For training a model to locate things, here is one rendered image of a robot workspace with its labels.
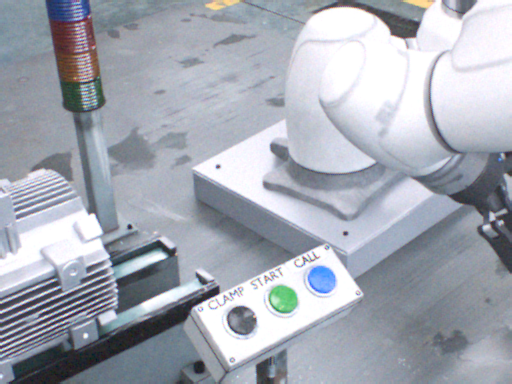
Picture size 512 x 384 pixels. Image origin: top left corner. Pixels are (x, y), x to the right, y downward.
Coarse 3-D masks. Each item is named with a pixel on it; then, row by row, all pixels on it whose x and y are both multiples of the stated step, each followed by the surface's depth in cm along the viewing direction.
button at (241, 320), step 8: (232, 312) 82; (240, 312) 82; (248, 312) 83; (232, 320) 82; (240, 320) 82; (248, 320) 82; (256, 320) 83; (232, 328) 81; (240, 328) 82; (248, 328) 82
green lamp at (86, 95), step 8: (96, 80) 124; (64, 88) 124; (72, 88) 123; (80, 88) 123; (88, 88) 124; (96, 88) 125; (64, 96) 125; (72, 96) 124; (80, 96) 124; (88, 96) 124; (96, 96) 125; (72, 104) 125; (80, 104) 125; (88, 104) 125; (96, 104) 126
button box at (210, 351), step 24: (288, 264) 87; (312, 264) 88; (336, 264) 89; (240, 288) 84; (264, 288) 85; (336, 288) 87; (192, 312) 82; (216, 312) 82; (264, 312) 84; (312, 312) 86; (336, 312) 87; (192, 336) 85; (216, 336) 81; (240, 336) 82; (264, 336) 83; (288, 336) 84; (216, 360) 82; (240, 360) 81
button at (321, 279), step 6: (312, 270) 87; (318, 270) 87; (324, 270) 87; (330, 270) 88; (312, 276) 87; (318, 276) 87; (324, 276) 87; (330, 276) 87; (312, 282) 86; (318, 282) 87; (324, 282) 87; (330, 282) 87; (312, 288) 87; (318, 288) 86; (324, 288) 86; (330, 288) 87
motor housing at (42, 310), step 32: (32, 192) 94; (64, 192) 94; (32, 224) 92; (64, 224) 93; (32, 256) 91; (96, 256) 94; (0, 288) 87; (32, 288) 89; (96, 288) 94; (0, 320) 88; (32, 320) 91; (64, 320) 93; (32, 352) 93
